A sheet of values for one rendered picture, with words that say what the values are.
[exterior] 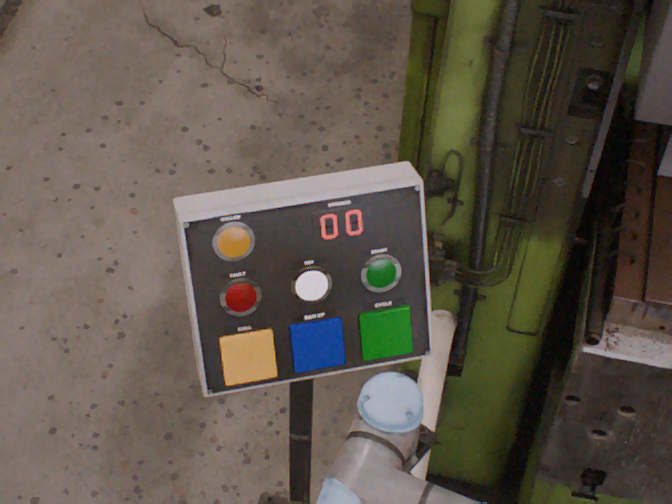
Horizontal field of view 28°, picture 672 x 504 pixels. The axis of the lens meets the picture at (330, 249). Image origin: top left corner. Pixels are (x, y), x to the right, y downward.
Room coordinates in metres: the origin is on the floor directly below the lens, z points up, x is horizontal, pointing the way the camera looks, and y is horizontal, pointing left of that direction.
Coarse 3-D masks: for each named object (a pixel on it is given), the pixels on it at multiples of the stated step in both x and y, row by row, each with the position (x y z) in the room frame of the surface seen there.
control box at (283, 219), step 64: (256, 192) 1.15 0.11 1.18; (320, 192) 1.14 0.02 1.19; (384, 192) 1.15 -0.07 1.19; (192, 256) 1.05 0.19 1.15; (256, 256) 1.07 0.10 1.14; (320, 256) 1.08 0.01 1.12; (384, 256) 1.10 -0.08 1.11; (192, 320) 1.01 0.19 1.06; (256, 320) 1.02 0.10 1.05; (256, 384) 0.97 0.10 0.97
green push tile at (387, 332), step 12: (372, 312) 1.05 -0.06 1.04; (384, 312) 1.05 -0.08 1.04; (396, 312) 1.05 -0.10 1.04; (408, 312) 1.05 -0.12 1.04; (360, 324) 1.03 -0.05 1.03; (372, 324) 1.04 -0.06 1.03; (384, 324) 1.04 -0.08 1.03; (396, 324) 1.04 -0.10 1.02; (408, 324) 1.04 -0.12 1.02; (360, 336) 1.03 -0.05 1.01; (372, 336) 1.03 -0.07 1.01; (384, 336) 1.03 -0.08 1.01; (396, 336) 1.03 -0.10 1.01; (408, 336) 1.03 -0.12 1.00; (360, 348) 1.02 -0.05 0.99; (372, 348) 1.02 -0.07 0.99; (384, 348) 1.02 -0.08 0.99; (396, 348) 1.02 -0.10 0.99; (408, 348) 1.03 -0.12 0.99
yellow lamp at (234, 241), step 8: (224, 232) 1.08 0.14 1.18; (232, 232) 1.08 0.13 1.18; (240, 232) 1.08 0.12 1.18; (224, 240) 1.07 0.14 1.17; (232, 240) 1.07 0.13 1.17; (240, 240) 1.07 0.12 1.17; (248, 240) 1.08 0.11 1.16; (224, 248) 1.06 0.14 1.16; (232, 248) 1.07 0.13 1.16; (240, 248) 1.07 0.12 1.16; (232, 256) 1.06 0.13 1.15
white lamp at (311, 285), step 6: (306, 276) 1.06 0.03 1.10; (312, 276) 1.06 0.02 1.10; (318, 276) 1.06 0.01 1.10; (324, 276) 1.07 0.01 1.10; (300, 282) 1.06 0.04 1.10; (306, 282) 1.06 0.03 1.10; (312, 282) 1.06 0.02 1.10; (318, 282) 1.06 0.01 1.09; (324, 282) 1.06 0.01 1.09; (300, 288) 1.05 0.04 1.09; (306, 288) 1.05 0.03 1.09; (312, 288) 1.05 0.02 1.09; (318, 288) 1.05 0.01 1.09; (324, 288) 1.06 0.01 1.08; (300, 294) 1.05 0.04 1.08; (306, 294) 1.05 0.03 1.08; (312, 294) 1.05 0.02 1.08; (318, 294) 1.05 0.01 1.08
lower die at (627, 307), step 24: (648, 144) 1.44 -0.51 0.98; (624, 168) 1.42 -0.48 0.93; (648, 168) 1.39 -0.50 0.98; (624, 192) 1.34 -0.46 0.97; (648, 192) 1.34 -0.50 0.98; (624, 216) 1.29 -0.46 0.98; (648, 216) 1.29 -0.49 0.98; (624, 240) 1.24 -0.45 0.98; (648, 240) 1.24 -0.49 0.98; (624, 264) 1.20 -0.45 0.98; (648, 264) 1.19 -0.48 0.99; (624, 288) 1.15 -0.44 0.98; (648, 288) 1.15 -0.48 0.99; (624, 312) 1.13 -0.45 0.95; (648, 312) 1.12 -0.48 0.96
